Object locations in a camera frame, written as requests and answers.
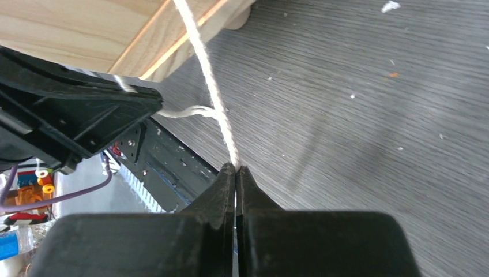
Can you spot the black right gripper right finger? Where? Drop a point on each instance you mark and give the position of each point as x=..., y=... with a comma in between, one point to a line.
x=275, y=242

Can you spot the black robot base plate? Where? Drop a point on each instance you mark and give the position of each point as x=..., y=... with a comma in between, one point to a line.
x=161, y=170

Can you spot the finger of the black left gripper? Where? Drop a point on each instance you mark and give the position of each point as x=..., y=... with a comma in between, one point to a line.
x=62, y=116

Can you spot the pink unicorn print cushion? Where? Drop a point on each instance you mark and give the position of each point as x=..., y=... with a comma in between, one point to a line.
x=218, y=112

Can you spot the wooden slatted pet bed frame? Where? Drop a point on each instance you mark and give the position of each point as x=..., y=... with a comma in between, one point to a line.
x=143, y=39

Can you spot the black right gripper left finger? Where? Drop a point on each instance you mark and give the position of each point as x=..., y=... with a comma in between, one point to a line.
x=197, y=241

